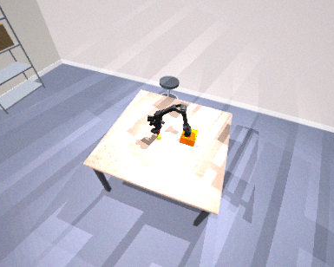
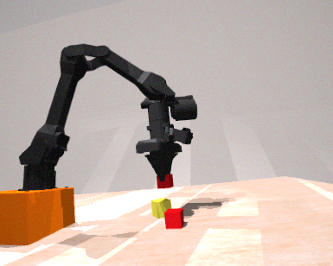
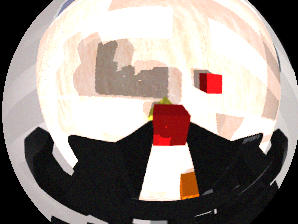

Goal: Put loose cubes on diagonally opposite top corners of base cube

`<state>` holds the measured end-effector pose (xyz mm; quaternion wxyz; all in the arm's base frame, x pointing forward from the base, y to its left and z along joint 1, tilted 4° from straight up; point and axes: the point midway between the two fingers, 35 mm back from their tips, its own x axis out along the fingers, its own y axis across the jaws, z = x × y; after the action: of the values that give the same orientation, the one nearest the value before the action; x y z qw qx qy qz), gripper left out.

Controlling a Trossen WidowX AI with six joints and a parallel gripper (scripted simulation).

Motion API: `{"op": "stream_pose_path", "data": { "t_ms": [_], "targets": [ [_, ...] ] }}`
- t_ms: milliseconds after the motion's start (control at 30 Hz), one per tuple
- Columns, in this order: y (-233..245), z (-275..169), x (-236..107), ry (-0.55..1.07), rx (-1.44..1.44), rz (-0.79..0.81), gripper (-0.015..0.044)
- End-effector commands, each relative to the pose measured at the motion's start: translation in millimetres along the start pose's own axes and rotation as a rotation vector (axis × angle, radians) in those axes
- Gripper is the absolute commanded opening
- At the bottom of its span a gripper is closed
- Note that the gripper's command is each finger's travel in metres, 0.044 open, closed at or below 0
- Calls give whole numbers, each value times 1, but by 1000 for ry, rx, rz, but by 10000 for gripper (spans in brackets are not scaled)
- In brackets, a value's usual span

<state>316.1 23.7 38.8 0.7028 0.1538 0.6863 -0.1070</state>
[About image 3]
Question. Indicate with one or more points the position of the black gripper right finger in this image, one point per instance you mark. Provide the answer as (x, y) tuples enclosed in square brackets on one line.
[(214, 155)]

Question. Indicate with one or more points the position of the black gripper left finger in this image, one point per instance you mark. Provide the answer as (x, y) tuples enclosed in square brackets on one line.
[(129, 156)]

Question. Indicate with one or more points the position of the red cube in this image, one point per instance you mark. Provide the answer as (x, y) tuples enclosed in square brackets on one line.
[(171, 124), (210, 83)]

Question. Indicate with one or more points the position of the yellow cube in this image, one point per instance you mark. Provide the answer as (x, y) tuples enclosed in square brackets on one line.
[(162, 101)]

